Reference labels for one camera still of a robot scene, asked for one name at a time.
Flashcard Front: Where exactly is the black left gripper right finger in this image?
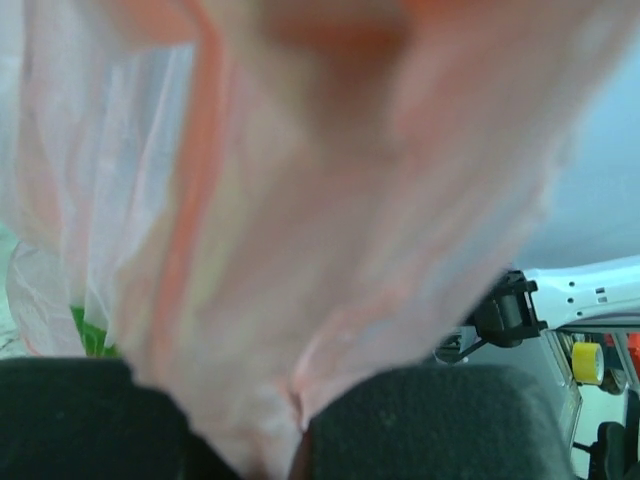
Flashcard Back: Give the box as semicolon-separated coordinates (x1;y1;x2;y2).
289;365;575;479

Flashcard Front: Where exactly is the green plastic tray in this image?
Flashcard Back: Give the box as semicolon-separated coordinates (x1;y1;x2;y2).
70;306;119;358

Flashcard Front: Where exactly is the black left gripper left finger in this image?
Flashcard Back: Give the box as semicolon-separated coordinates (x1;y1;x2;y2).
1;357;237;479

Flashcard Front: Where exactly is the pink plastic bag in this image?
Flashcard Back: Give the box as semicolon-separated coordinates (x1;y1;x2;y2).
0;0;640;476

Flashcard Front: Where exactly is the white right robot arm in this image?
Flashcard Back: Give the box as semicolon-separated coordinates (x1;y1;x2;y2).
434;257;639;364

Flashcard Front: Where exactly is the yellow tape roll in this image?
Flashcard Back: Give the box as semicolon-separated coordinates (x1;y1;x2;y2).
571;342;605;386

